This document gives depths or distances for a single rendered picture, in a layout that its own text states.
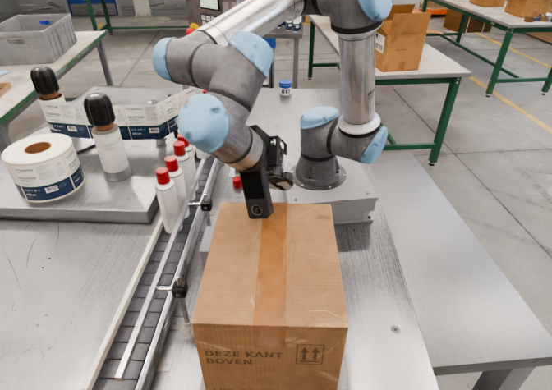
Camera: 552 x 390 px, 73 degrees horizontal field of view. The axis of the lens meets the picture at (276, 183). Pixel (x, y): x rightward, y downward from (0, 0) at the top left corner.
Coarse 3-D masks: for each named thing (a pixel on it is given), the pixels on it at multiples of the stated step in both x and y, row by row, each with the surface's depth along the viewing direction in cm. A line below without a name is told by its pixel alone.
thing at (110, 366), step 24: (192, 216) 113; (168, 240) 105; (168, 264) 97; (144, 288) 91; (120, 336) 81; (144, 336) 81; (120, 360) 76; (144, 360) 76; (96, 384) 72; (120, 384) 72
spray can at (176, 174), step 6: (168, 156) 103; (174, 156) 103; (168, 162) 101; (174, 162) 101; (168, 168) 102; (174, 168) 102; (180, 168) 105; (174, 174) 103; (180, 174) 104; (174, 180) 103; (180, 180) 104; (180, 186) 105; (180, 192) 106; (180, 198) 107; (180, 204) 108; (180, 210) 110; (186, 216) 112
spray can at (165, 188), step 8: (160, 168) 98; (160, 176) 96; (168, 176) 98; (160, 184) 98; (168, 184) 98; (160, 192) 98; (168, 192) 99; (176, 192) 102; (160, 200) 100; (168, 200) 100; (176, 200) 102; (160, 208) 102; (168, 208) 101; (176, 208) 103; (168, 216) 103; (176, 216) 104; (168, 224) 105; (168, 232) 107
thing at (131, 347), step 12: (204, 156) 127; (192, 192) 110; (180, 216) 101; (180, 228) 98; (168, 252) 90; (156, 276) 84; (144, 312) 76; (144, 324) 75; (132, 336) 72; (132, 348) 70; (120, 372) 66
